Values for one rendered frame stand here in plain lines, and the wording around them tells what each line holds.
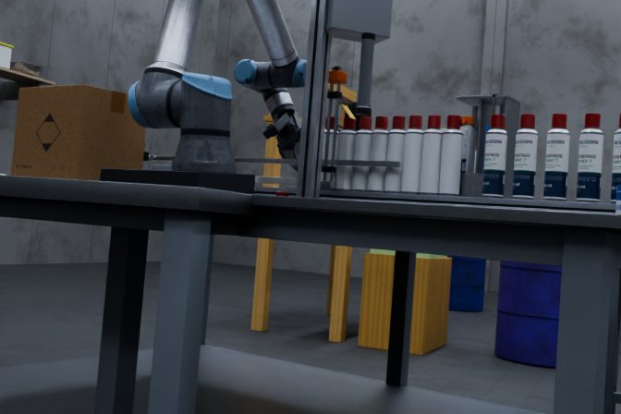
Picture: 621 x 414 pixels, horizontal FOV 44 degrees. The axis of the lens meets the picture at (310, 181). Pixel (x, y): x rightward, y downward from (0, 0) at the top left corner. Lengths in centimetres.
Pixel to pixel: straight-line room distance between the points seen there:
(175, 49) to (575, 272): 112
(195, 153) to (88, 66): 947
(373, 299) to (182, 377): 389
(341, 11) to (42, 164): 96
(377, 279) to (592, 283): 401
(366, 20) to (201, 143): 57
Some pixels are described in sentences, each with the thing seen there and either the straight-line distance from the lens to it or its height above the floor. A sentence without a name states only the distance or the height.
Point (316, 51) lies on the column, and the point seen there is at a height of 123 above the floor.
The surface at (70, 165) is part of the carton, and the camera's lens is 223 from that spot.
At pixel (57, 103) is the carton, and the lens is 231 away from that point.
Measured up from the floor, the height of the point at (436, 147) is 100.
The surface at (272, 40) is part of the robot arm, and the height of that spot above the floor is 126.
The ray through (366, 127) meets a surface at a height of 105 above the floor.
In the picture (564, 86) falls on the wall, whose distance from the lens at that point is 1203.
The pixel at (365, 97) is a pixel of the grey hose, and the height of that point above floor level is 112.
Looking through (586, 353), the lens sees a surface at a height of 62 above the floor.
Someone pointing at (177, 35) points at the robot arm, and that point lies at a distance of 194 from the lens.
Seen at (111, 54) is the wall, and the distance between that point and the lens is 1161.
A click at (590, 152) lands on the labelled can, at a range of 184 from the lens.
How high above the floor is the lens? 78
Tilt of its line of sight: 3 degrees up
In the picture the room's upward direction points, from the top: 5 degrees clockwise
